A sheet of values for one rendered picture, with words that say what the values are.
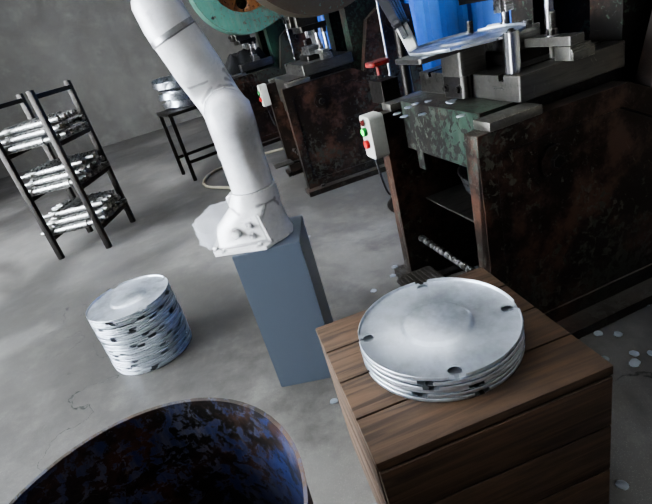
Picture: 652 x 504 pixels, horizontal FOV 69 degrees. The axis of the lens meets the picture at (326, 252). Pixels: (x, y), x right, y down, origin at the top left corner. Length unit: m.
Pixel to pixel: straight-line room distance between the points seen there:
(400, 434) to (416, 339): 0.17
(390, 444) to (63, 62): 7.40
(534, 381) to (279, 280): 0.68
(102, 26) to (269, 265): 6.74
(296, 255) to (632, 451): 0.84
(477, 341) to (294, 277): 0.56
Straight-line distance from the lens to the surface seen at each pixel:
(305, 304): 1.29
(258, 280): 1.26
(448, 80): 1.38
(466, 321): 0.88
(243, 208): 1.21
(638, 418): 1.29
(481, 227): 1.20
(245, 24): 4.27
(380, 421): 0.80
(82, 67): 7.79
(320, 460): 1.25
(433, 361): 0.82
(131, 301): 1.77
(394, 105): 1.52
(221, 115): 1.08
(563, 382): 0.84
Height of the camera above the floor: 0.93
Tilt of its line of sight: 26 degrees down
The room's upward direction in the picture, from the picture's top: 16 degrees counter-clockwise
